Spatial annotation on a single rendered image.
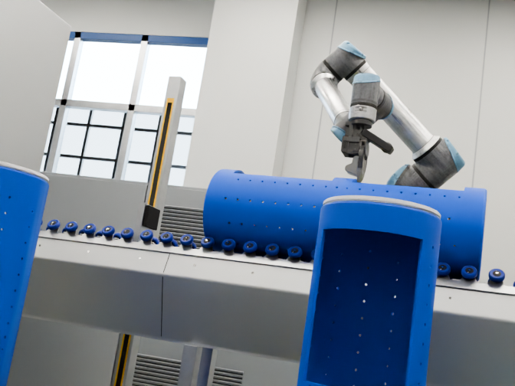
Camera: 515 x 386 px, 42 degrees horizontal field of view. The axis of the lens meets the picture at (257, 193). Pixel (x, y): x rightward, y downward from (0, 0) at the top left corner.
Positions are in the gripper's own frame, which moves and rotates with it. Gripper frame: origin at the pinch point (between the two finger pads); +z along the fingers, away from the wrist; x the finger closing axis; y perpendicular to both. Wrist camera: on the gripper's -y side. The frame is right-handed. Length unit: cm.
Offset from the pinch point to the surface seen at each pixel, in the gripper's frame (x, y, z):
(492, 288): 12, -43, 31
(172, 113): -30, 88, -30
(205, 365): -5, 46, 67
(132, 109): -254, 243, -107
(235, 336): 9, 32, 55
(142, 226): 4, 74, 23
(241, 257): 11.5, 33.1, 30.7
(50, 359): -131, 190, 87
